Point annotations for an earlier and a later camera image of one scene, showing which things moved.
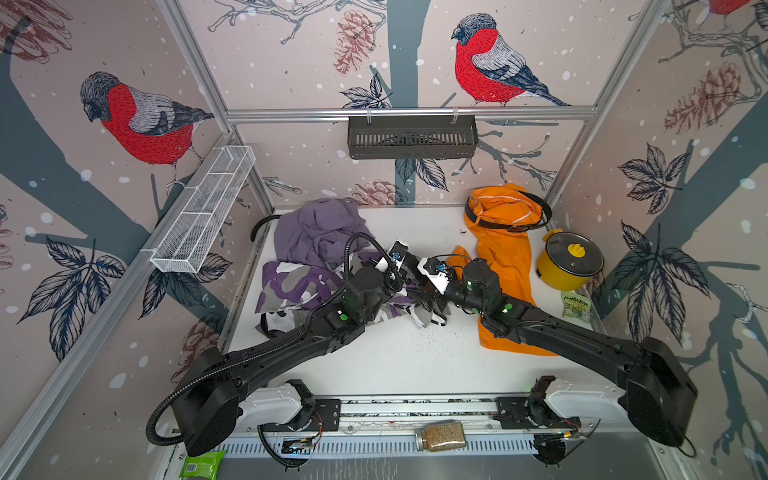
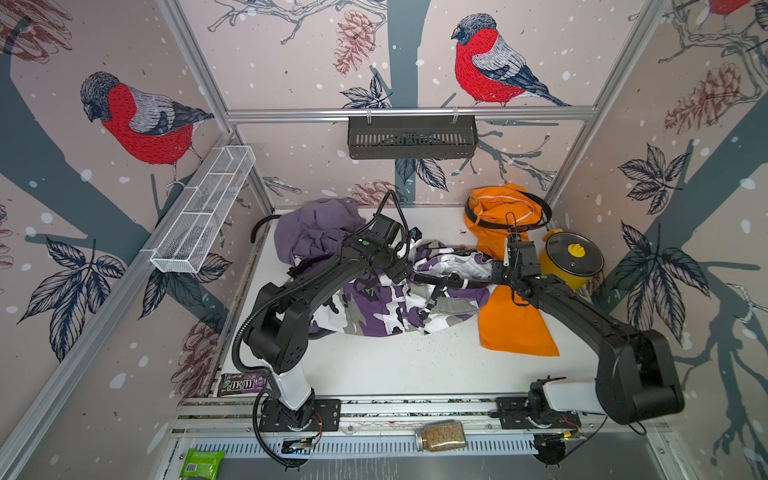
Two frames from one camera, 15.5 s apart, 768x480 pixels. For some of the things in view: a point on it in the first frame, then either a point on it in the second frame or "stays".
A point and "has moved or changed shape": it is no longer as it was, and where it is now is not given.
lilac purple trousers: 322,231 stays
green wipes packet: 204,466 stays
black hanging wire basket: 411,140 stays
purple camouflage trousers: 287,294 has moved or changed shape
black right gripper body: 458,294 to 505,273
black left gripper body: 383,284 to 395,267
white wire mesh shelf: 200,210 stays
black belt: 509,226 stays
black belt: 257,226 stays
